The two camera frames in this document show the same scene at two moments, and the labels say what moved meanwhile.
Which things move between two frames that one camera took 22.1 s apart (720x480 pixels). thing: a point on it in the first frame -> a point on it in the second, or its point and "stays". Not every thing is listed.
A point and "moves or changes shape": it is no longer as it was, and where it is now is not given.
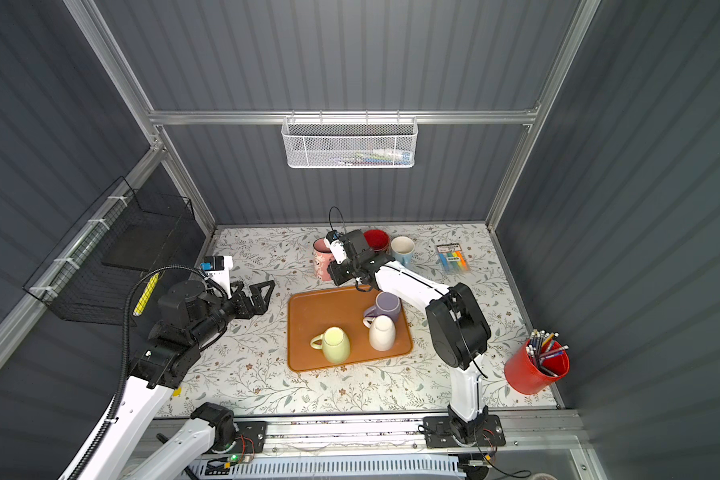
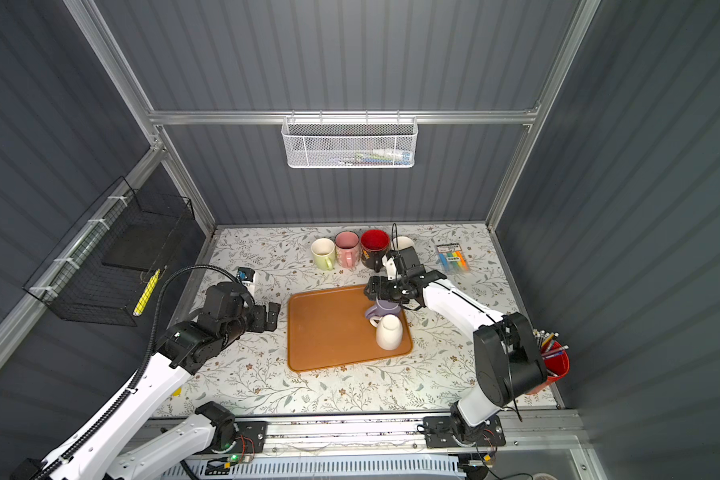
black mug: (377, 239) stays
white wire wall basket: (349, 142) stays
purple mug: (386, 303) stays
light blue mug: (403, 248) stays
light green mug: (335, 344) -> (323, 251)
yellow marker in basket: (146, 294) stays
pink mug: (321, 259) moves or changes shape
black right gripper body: (342, 273) -> (390, 289)
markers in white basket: (382, 156) stays
